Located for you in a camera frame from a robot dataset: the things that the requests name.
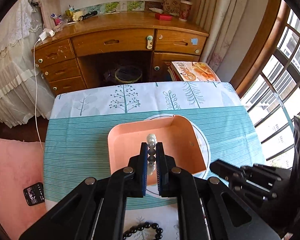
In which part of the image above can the small pearl bracelet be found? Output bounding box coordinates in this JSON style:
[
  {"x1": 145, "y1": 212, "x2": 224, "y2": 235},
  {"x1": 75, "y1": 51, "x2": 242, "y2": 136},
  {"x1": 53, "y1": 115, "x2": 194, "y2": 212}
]
[{"x1": 146, "y1": 133, "x2": 158, "y2": 176}]

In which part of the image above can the black bead bracelet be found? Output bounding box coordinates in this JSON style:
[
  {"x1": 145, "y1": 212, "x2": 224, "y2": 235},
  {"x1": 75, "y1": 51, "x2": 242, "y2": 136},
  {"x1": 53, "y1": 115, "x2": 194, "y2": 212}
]
[{"x1": 122, "y1": 221, "x2": 164, "y2": 240}]

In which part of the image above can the pink jewelry box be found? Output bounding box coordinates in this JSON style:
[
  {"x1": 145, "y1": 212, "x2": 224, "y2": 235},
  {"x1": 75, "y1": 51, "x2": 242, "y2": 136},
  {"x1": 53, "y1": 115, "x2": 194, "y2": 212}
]
[{"x1": 107, "y1": 115, "x2": 208, "y2": 186}]

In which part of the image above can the wicker basket under desk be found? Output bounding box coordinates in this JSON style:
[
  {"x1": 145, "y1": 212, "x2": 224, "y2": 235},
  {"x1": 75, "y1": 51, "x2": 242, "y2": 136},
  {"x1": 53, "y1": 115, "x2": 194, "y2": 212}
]
[{"x1": 114, "y1": 66, "x2": 142, "y2": 84}]

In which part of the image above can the pastry magazine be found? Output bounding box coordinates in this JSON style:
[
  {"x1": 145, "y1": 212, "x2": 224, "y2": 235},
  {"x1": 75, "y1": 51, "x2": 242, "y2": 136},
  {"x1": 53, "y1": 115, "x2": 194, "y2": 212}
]
[{"x1": 167, "y1": 61, "x2": 220, "y2": 82}]

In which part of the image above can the black phone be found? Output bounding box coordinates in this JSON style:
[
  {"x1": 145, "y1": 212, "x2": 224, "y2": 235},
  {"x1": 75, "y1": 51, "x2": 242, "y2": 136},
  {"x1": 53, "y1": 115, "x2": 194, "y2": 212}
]
[{"x1": 23, "y1": 182, "x2": 45, "y2": 206}]

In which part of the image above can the pink blanket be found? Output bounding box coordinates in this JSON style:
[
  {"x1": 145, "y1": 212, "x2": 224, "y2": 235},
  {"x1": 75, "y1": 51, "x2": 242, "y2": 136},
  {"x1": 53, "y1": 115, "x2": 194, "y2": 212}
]
[{"x1": 0, "y1": 139, "x2": 46, "y2": 239}]

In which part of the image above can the wooden desk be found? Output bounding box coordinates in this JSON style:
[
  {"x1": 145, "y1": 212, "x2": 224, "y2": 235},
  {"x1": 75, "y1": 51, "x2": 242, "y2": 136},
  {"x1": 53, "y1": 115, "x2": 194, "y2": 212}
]
[{"x1": 34, "y1": 12, "x2": 209, "y2": 95}]

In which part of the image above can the lace covered piano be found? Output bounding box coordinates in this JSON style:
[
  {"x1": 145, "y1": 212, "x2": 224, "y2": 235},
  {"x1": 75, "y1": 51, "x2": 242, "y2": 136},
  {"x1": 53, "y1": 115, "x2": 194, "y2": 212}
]
[{"x1": 0, "y1": 0, "x2": 55, "y2": 127}]

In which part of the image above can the red box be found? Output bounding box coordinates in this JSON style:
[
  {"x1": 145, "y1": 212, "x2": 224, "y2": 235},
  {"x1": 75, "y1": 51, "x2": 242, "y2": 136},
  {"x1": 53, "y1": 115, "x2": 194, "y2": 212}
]
[{"x1": 155, "y1": 13, "x2": 172, "y2": 21}]

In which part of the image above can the black flashlight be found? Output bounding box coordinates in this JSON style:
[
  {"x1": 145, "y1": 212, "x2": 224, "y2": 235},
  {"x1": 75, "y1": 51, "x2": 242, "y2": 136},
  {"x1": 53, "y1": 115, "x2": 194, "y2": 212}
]
[{"x1": 78, "y1": 11, "x2": 98, "y2": 21}]

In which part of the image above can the red paper cup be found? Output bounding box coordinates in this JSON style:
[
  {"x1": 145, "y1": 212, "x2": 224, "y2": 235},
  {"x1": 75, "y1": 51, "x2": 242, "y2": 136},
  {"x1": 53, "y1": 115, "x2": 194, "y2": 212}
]
[{"x1": 179, "y1": 0, "x2": 192, "y2": 22}]

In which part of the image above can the floral curtain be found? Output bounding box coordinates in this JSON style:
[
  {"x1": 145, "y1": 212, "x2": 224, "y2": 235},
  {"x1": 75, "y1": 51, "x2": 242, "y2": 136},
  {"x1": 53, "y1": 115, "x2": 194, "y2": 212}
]
[{"x1": 189, "y1": 0, "x2": 253, "y2": 73}]

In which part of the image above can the window frame with grille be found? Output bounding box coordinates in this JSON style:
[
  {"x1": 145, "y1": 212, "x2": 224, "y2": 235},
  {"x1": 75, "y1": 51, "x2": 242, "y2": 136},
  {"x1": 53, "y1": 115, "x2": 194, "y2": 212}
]
[{"x1": 230, "y1": 0, "x2": 300, "y2": 168}]

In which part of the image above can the white charger with cable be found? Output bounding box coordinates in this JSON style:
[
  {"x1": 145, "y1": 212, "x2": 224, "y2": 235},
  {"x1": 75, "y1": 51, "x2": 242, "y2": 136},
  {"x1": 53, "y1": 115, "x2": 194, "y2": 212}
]
[{"x1": 33, "y1": 28, "x2": 55, "y2": 152}]

